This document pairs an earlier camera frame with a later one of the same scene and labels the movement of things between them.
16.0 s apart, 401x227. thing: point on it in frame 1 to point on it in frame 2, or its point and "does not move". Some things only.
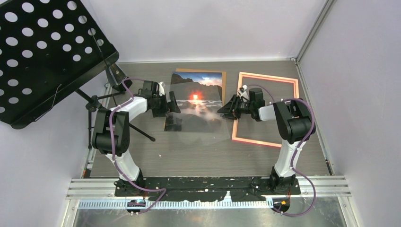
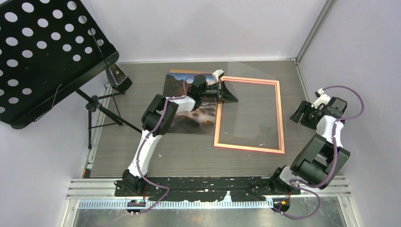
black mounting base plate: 207,188 does not move
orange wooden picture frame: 264,76 to 281,150
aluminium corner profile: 316,28 does not move
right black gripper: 229,110 to 305,107
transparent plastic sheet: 202,120 to 257,115
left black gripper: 173,106 to 223,94
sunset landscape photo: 198,97 does not move
